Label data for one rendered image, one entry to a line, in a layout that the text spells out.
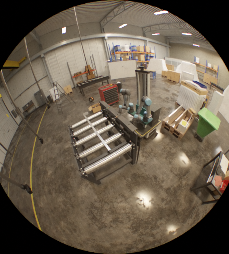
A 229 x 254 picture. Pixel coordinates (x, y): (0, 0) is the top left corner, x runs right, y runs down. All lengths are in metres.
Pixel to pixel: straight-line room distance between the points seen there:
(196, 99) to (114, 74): 4.81
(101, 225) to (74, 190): 1.08
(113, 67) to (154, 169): 5.62
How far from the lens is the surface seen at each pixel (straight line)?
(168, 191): 2.21
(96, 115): 2.10
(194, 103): 3.91
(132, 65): 6.11
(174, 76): 9.16
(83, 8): 10.36
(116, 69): 5.92
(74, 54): 11.50
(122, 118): 1.37
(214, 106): 3.95
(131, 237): 2.31
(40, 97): 11.34
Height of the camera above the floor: 2.03
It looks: 44 degrees down
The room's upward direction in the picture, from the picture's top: 13 degrees counter-clockwise
